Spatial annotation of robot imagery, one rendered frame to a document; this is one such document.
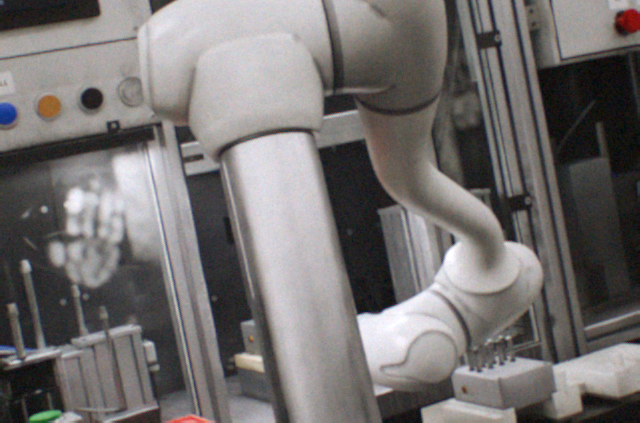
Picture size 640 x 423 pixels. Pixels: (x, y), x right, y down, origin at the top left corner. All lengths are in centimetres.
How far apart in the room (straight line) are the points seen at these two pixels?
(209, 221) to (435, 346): 73
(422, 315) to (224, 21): 60
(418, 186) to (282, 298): 33
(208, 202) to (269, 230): 106
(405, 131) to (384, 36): 15
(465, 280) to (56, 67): 62
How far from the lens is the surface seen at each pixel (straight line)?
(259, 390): 207
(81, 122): 177
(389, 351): 169
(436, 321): 170
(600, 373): 198
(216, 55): 127
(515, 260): 177
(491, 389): 185
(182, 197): 182
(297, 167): 125
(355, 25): 129
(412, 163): 146
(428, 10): 131
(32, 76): 176
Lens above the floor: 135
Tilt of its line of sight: 3 degrees down
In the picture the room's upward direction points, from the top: 11 degrees counter-clockwise
